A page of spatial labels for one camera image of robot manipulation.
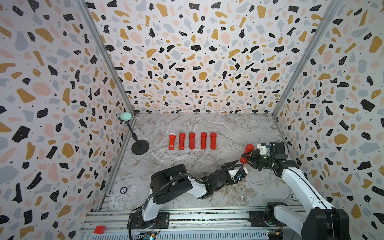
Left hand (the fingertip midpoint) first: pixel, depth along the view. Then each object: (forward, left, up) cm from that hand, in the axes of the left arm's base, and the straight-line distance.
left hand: (245, 164), depth 78 cm
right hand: (+5, -1, -1) cm, 5 cm away
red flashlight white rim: (+27, +43, -11) cm, 52 cm away
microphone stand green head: (+21, +63, -14) cm, 68 cm away
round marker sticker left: (-7, +67, -14) cm, 68 cm away
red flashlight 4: (+29, +21, -12) cm, 37 cm away
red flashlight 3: (+25, +29, -12) cm, 40 cm away
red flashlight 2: (+28, +36, -12) cm, 48 cm away
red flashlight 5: (+24, +14, -12) cm, 31 cm away
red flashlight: (+10, -4, 0) cm, 11 cm away
